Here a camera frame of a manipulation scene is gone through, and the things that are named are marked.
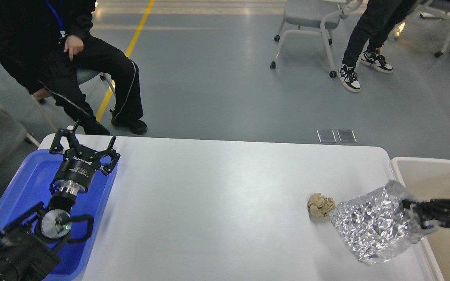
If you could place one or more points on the blue plastic tray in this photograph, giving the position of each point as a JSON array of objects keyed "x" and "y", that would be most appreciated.
[{"x": 30, "y": 186}]

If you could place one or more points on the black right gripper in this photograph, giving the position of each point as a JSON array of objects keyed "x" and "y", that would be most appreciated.
[{"x": 428, "y": 214}]

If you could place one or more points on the metal floor plate right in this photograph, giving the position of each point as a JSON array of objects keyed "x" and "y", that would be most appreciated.
[{"x": 346, "y": 136}]

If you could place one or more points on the beige plastic bin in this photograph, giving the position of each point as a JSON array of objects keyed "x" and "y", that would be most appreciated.
[{"x": 426, "y": 179}]

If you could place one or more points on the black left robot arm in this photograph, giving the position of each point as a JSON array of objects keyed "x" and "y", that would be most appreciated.
[{"x": 49, "y": 210}]

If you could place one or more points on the person with black-white sneakers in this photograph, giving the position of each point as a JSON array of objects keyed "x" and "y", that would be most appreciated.
[{"x": 368, "y": 38}]

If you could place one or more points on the metal floor plate left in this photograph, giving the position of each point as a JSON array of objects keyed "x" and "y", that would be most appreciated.
[{"x": 326, "y": 136}]

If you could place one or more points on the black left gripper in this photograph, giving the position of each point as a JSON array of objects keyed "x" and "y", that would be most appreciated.
[{"x": 77, "y": 168}]

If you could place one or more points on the chair under seated person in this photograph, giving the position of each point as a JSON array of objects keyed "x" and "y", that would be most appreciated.
[{"x": 83, "y": 75}]

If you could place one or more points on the grey wheeled chair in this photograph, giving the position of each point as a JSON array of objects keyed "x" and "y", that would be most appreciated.
[{"x": 322, "y": 16}]

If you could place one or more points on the crumpled beige paper ball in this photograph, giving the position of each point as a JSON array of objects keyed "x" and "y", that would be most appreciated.
[{"x": 320, "y": 206}]

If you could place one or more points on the seated person in black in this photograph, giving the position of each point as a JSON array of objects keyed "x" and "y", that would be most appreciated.
[{"x": 42, "y": 45}]

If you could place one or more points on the silver foil bag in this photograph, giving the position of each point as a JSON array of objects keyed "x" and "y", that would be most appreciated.
[{"x": 375, "y": 227}]

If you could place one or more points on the metal floor plate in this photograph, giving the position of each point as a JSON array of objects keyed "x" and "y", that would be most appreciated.
[
  {"x": 346, "y": 136},
  {"x": 326, "y": 136}
]

